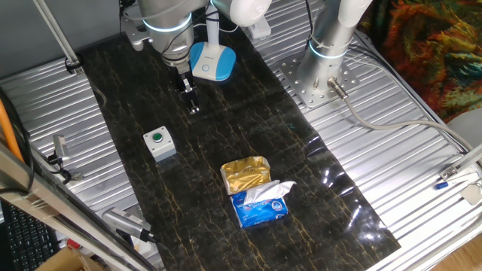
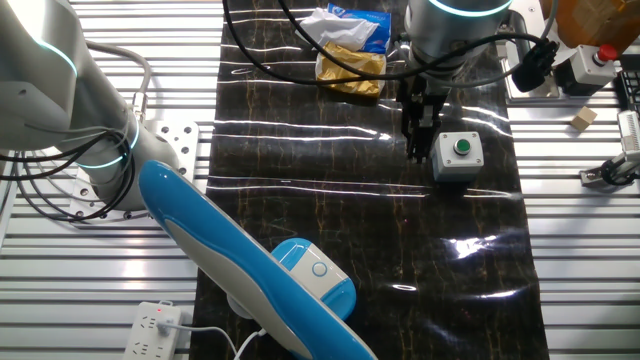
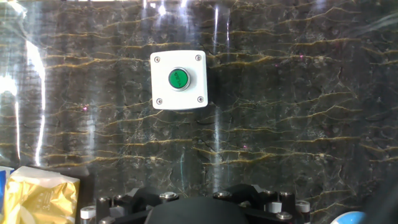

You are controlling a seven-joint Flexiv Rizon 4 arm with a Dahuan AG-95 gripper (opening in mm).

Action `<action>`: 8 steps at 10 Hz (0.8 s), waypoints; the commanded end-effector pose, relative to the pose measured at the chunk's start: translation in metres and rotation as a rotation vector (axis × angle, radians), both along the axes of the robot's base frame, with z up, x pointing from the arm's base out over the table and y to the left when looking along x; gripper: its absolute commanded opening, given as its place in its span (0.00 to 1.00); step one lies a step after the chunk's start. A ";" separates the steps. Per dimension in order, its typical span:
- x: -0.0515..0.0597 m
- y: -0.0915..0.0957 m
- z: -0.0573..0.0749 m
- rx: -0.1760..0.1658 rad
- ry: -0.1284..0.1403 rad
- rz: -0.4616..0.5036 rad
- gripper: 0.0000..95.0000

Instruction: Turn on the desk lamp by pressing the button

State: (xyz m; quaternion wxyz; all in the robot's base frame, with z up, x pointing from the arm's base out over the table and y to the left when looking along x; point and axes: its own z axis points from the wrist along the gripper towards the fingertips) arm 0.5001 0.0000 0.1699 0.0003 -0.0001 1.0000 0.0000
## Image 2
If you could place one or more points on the black marble pattern mat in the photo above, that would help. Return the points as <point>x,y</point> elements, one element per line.
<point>325,210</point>

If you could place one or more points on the black keyboard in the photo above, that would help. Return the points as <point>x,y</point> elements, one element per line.
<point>631,90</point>

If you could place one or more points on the grey red emergency stop box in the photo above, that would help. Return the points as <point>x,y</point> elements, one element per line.
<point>590,67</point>

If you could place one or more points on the white tissue sheet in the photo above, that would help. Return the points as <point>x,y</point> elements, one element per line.
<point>565,52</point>

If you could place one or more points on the blue tissue pack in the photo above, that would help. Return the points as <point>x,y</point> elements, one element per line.
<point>370,30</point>

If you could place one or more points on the small wooden block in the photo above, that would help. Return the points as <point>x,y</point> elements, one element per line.
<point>583,119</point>

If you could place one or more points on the grey green push button box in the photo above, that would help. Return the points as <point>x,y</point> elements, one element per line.
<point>457,155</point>

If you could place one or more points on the blue white handheld device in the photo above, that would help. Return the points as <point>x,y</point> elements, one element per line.
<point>240,250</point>

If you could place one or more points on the silver metal tray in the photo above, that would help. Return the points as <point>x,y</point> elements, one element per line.
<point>520,85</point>

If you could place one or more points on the white power strip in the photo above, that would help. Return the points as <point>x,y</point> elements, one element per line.
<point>147,335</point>

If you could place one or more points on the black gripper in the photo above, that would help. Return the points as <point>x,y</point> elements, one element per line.
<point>425,92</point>

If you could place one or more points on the silver robot mounting plate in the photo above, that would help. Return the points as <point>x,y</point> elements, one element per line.
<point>180,140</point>

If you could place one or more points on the brown cardboard box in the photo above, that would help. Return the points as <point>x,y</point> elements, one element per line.
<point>595,20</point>

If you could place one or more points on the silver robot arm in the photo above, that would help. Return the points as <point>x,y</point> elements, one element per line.
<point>45,85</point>

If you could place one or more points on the gold foil package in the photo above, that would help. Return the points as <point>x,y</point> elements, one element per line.
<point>350,70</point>

